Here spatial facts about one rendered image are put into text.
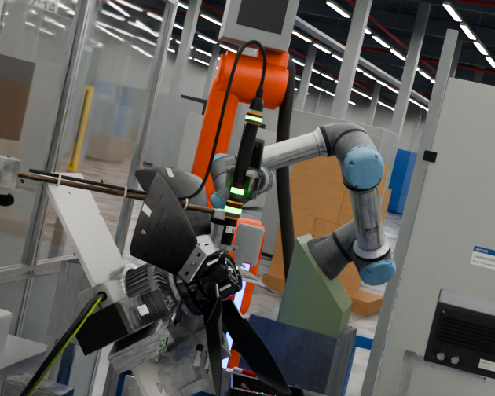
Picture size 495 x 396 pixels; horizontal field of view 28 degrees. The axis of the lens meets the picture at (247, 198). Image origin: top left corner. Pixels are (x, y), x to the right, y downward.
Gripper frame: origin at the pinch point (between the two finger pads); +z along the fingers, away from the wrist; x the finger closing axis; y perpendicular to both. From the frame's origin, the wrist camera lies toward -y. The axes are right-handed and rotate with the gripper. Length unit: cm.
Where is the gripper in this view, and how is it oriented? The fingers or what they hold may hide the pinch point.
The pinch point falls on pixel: (239, 170)
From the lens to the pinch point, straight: 257.1
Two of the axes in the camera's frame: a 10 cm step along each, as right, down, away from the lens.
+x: -9.5, -2.4, 2.0
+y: -2.3, 9.7, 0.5
